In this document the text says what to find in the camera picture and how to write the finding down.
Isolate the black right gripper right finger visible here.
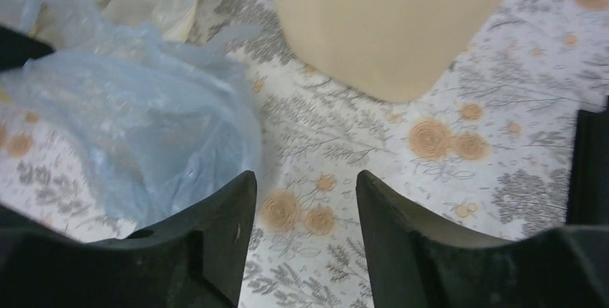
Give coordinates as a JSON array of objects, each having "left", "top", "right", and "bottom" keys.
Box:
[{"left": 356, "top": 170, "right": 608, "bottom": 307}]

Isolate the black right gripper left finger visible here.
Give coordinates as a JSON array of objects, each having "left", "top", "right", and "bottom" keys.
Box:
[{"left": 1, "top": 171, "right": 256, "bottom": 307}]

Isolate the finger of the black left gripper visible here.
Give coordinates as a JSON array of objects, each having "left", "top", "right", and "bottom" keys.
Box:
[{"left": 0, "top": 26, "right": 55, "bottom": 71}]

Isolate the light blue trash bag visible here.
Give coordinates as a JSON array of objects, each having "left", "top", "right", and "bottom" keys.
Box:
[{"left": 1, "top": 0, "right": 262, "bottom": 226}]

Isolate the beige plastic trash bin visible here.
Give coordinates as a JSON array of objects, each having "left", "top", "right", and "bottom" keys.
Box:
[{"left": 273, "top": 0, "right": 503, "bottom": 102}]

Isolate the floral patterned table mat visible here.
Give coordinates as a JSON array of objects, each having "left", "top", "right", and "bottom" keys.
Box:
[{"left": 1, "top": 0, "right": 608, "bottom": 307}]

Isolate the black white checkerboard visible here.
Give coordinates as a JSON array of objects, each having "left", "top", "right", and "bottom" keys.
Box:
[{"left": 566, "top": 109, "right": 608, "bottom": 225}]

